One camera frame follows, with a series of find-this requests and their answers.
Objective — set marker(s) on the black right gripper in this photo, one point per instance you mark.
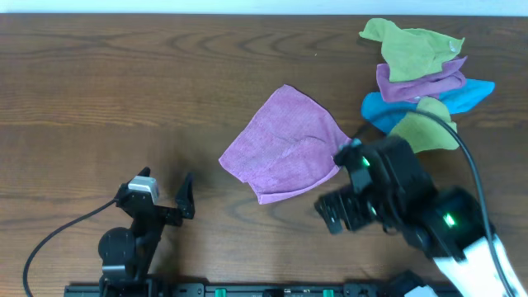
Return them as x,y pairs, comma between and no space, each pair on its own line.
345,199

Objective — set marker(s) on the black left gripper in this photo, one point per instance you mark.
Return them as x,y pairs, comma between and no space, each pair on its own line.
161,212

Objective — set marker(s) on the purple microfiber cloth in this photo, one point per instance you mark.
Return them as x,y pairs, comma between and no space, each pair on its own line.
287,148

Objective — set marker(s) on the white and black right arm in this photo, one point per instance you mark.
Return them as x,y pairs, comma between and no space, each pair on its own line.
449,229

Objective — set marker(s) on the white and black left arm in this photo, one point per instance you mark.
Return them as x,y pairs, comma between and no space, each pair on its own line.
127,253

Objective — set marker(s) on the green cloth near pile front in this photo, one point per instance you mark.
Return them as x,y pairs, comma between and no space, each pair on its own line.
424,134

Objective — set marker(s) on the purple cloth in pile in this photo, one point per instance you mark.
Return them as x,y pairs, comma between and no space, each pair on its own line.
432,85

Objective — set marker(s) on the green cloth at pile top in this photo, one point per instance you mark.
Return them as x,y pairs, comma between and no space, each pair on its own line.
411,53

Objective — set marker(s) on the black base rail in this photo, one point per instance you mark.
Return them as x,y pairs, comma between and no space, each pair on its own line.
200,290

